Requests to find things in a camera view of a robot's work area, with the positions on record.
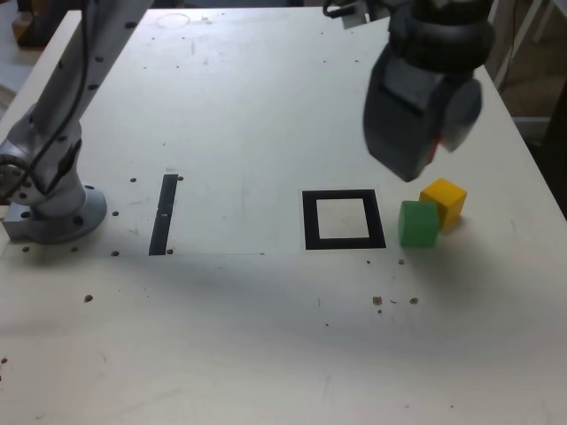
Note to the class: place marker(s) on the yellow cube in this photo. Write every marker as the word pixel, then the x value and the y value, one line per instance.
pixel 443 192

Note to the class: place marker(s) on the red cube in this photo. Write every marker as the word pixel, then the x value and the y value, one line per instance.
pixel 436 152

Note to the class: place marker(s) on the black tape square outline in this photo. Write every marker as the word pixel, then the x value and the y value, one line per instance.
pixel 311 221

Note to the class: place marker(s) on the brown wooden furniture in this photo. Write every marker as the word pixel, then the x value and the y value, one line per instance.
pixel 31 37

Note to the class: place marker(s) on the black tape strip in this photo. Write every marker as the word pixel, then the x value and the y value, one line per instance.
pixel 161 221

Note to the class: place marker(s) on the small grey gripper camera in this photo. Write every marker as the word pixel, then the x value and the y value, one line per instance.
pixel 356 20

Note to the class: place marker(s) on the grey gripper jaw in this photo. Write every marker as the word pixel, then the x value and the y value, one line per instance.
pixel 398 133
pixel 463 110

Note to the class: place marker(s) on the white chair frame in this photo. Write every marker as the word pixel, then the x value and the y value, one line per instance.
pixel 516 40

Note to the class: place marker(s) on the green cube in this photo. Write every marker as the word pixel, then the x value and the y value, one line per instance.
pixel 418 226

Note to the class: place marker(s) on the dark furniture piece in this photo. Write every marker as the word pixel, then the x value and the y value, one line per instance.
pixel 559 124

